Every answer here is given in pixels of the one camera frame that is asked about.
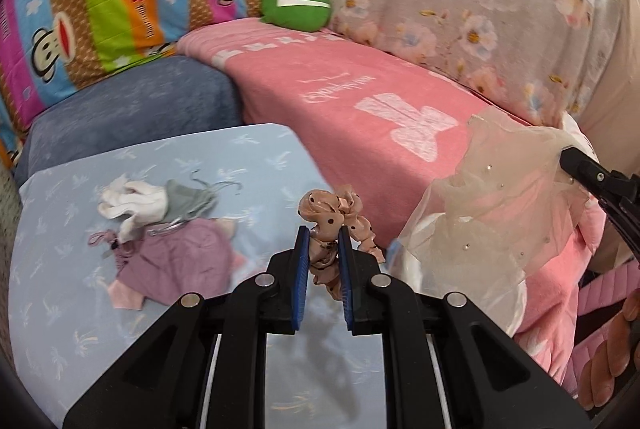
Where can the green round cushion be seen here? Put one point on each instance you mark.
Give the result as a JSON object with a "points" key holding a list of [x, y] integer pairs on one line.
{"points": [[295, 6]]}

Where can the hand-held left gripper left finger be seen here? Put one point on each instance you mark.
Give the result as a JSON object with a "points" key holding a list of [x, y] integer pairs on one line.
{"points": [[301, 279]]}

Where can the blue-grey cushion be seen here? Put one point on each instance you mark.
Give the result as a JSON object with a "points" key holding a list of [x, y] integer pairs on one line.
{"points": [[125, 104]]}

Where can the mauve cloth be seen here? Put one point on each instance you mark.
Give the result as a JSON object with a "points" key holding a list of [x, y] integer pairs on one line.
{"points": [[175, 259]]}

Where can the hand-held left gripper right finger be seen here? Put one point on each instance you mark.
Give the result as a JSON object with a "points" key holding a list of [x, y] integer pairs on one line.
{"points": [[345, 284]]}

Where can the pink polka dot scrunchie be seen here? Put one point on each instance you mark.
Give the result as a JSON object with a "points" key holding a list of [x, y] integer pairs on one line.
{"points": [[325, 204]]}

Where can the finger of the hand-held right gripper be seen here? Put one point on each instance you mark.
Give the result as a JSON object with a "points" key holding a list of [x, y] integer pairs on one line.
{"points": [[590, 169]]}

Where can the pink blanket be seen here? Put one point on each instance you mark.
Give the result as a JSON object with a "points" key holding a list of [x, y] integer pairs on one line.
{"points": [[325, 74]]}

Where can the light blue printed sheet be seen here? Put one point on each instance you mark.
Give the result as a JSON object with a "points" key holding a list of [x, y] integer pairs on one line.
{"points": [[60, 309]]}

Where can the pink quilted mat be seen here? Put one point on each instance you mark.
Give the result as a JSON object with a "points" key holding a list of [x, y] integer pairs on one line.
{"points": [[605, 289]]}

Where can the sheer beige cloth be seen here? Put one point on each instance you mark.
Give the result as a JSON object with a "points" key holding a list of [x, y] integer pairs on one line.
{"points": [[500, 169]]}

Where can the white cotton glove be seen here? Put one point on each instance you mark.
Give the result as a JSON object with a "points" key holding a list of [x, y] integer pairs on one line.
{"points": [[135, 206]]}

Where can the light pink cloth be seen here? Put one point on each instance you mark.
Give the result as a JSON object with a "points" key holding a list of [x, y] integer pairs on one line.
{"points": [[125, 296]]}

